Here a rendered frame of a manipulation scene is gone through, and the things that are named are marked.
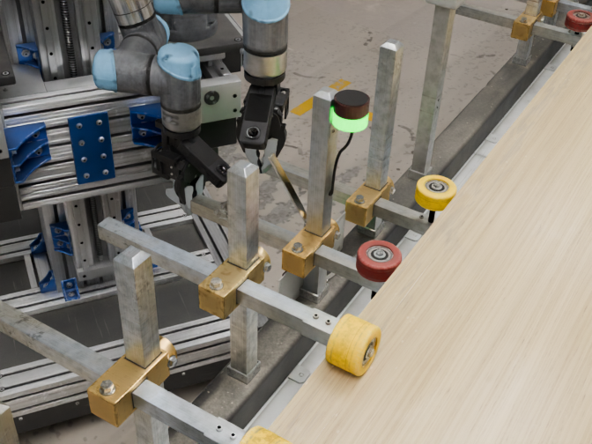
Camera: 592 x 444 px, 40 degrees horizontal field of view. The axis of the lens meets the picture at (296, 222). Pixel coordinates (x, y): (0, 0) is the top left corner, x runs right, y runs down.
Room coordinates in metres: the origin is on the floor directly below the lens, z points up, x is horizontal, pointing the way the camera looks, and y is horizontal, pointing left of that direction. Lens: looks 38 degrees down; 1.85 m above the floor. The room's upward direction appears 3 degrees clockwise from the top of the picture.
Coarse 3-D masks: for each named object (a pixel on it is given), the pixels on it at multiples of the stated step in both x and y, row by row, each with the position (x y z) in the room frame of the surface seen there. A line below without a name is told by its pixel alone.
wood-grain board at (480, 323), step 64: (576, 64) 1.91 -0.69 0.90; (512, 128) 1.58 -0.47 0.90; (576, 128) 1.59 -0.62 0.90; (512, 192) 1.33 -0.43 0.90; (576, 192) 1.34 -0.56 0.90; (448, 256) 1.13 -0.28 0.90; (512, 256) 1.14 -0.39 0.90; (576, 256) 1.14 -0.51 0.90; (384, 320) 0.96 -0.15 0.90; (448, 320) 0.97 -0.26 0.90; (512, 320) 0.97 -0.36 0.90; (576, 320) 0.98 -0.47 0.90; (320, 384) 0.82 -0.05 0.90; (384, 384) 0.82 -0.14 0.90; (448, 384) 0.83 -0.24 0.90; (512, 384) 0.83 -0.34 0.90; (576, 384) 0.84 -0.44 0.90
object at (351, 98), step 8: (336, 96) 1.21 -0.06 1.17; (344, 96) 1.21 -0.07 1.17; (352, 96) 1.21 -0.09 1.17; (360, 96) 1.21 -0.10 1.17; (344, 104) 1.18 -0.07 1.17; (352, 104) 1.18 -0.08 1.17; (360, 104) 1.18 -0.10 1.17; (336, 128) 1.22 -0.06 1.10; (336, 160) 1.22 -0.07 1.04; (336, 168) 1.22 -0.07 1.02
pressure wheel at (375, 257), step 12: (372, 240) 1.15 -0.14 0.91; (360, 252) 1.12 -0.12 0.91; (372, 252) 1.13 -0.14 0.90; (384, 252) 1.13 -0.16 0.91; (396, 252) 1.13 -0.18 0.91; (360, 264) 1.10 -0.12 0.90; (372, 264) 1.09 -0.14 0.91; (384, 264) 1.09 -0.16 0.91; (396, 264) 1.09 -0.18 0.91; (372, 276) 1.08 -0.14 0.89; (384, 276) 1.08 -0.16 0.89
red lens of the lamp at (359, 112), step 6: (336, 102) 1.19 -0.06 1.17; (366, 102) 1.19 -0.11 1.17; (336, 108) 1.19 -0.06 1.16; (342, 108) 1.18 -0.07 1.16; (348, 108) 1.18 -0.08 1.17; (354, 108) 1.18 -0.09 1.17; (360, 108) 1.18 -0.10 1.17; (366, 108) 1.19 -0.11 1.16; (336, 114) 1.19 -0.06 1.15; (342, 114) 1.18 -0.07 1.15; (348, 114) 1.18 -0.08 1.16; (354, 114) 1.18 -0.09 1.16; (360, 114) 1.18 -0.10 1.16; (366, 114) 1.19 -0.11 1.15
